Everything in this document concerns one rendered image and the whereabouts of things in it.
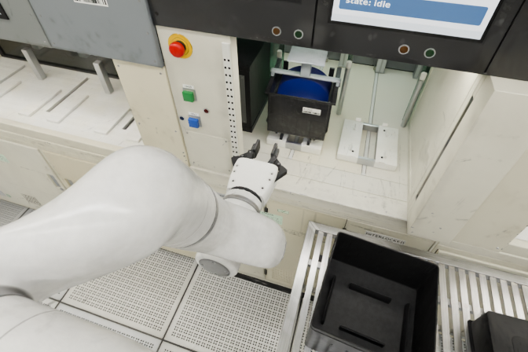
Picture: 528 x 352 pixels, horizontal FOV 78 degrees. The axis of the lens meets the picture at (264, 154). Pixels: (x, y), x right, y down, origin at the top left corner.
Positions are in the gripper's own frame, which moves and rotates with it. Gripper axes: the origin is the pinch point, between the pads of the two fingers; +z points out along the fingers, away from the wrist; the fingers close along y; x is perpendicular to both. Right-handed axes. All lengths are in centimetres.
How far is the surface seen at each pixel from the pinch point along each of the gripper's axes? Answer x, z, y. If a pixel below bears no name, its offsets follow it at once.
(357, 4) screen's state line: 32.0, 13.3, 14.5
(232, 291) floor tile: -119, 6, -19
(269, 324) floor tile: -119, -4, 3
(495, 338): -33, -15, 64
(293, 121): -17.5, 33.0, 0.2
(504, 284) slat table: -43, 7, 75
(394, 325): -42, -16, 43
